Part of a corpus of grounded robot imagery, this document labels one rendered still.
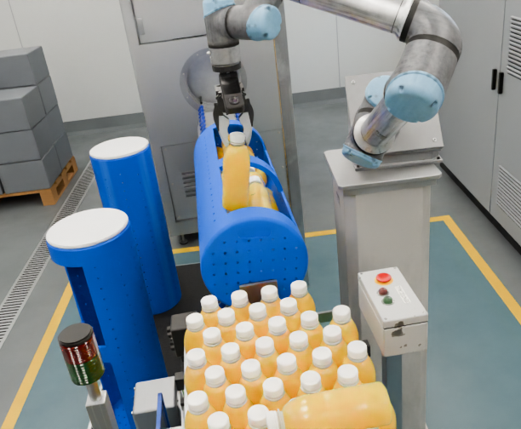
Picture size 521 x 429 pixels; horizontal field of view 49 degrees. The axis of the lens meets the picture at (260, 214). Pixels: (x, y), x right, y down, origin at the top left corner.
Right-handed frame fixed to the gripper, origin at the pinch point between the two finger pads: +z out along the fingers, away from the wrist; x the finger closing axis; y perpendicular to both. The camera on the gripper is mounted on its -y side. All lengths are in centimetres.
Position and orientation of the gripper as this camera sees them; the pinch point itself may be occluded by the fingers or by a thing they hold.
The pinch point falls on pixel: (237, 143)
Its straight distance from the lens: 146.7
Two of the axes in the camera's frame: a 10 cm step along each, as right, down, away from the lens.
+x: -9.9, 1.5, -0.6
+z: 1.1, 8.8, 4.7
